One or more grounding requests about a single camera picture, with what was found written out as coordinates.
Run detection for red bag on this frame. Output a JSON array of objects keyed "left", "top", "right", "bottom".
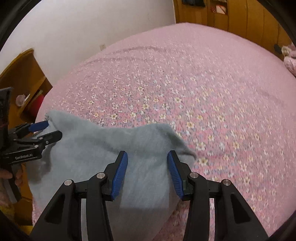
[{"left": 28, "top": 94, "right": 44, "bottom": 118}]

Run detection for person left hand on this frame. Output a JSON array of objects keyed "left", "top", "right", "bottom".
[{"left": 1, "top": 163, "right": 32, "bottom": 208}]

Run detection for pink quilted jacket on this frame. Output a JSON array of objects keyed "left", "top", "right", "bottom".
[{"left": 281, "top": 43, "right": 296, "bottom": 76}]

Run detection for pink floral bed sheet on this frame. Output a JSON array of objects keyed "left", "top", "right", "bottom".
[{"left": 37, "top": 24, "right": 295, "bottom": 235}]

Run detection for grey-blue fleece pants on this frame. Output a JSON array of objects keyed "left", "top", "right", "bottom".
[{"left": 26, "top": 110, "right": 197, "bottom": 240}]

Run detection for wooden bedside cabinet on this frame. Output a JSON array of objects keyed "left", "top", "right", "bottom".
[{"left": 1, "top": 49, "right": 53, "bottom": 129}]

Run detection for wooden wardrobe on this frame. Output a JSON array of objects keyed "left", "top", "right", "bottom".
[{"left": 173, "top": 0, "right": 292, "bottom": 60}]

